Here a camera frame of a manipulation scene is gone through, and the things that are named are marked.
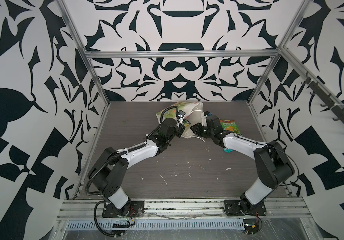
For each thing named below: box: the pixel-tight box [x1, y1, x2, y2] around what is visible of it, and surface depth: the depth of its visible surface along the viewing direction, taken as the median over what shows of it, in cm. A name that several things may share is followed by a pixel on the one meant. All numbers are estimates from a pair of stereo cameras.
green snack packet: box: [219, 119, 244, 137], surface depth 104 cm
